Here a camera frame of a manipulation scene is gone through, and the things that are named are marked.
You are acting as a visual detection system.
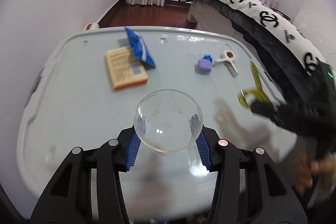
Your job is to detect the clear glass bowl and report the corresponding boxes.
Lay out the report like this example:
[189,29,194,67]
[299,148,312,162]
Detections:
[133,89,203,155]

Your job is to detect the gold foil wrapper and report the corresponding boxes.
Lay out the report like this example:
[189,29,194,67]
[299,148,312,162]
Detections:
[238,61,277,109]

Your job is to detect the person's hand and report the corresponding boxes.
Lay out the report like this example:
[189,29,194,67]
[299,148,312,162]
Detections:
[295,153,335,194]

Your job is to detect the black white logo blanket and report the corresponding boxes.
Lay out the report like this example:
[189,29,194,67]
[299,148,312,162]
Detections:
[179,0,335,105]

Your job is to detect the orange beige medicine box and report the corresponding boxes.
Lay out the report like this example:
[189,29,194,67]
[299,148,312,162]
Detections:
[105,47,149,90]

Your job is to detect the small purple case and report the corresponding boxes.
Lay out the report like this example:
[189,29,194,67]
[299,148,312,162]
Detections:
[196,59,213,74]

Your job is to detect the small blue toy brick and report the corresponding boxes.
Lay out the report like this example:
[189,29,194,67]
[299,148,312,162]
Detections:
[202,55,213,63]

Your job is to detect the white tape dispenser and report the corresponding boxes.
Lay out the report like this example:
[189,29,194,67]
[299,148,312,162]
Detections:
[213,50,239,77]

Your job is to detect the blue foil packet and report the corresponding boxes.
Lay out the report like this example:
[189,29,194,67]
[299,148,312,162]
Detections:
[125,27,156,68]

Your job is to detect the white bed frame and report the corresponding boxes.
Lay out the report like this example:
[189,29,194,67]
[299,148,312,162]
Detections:
[187,1,245,43]

